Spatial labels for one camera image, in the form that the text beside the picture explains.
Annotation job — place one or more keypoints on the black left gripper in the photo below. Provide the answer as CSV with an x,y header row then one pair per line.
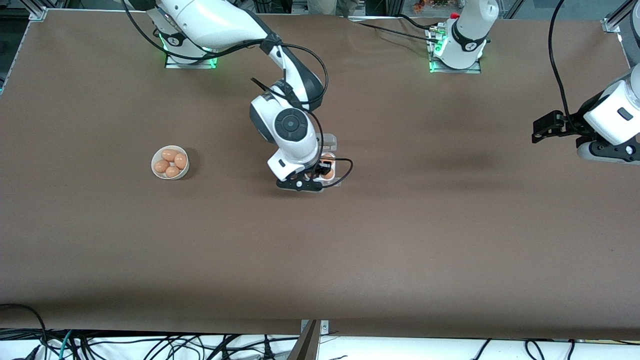
x,y
573,122

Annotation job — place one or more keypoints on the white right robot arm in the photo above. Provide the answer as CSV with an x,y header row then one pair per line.
x,y
292,127

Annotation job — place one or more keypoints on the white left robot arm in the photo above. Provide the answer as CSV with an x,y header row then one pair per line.
x,y
470,30

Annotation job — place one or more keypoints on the clear plastic egg carton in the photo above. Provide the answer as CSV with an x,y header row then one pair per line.
x,y
330,142

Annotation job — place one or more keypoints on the white round bowl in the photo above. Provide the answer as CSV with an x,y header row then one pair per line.
x,y
183,173

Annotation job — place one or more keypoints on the person legs grey trousers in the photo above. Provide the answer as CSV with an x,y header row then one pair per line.
x,y
332,6

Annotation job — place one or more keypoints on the small orange object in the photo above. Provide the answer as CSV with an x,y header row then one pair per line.
x,y
418,7

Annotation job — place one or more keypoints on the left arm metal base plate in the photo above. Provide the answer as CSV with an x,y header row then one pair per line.
x,y
472,71

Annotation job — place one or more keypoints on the aluminium frame profile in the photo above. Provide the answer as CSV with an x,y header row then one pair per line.
x,y
612,25
627,10
39,14

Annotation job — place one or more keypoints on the small metal bracket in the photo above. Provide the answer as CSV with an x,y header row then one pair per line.
x,y
324,327

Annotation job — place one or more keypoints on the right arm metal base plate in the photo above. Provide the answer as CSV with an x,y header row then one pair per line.
x,y
192,66

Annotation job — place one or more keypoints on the dark metal post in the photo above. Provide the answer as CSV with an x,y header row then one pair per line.
x,y
305,350

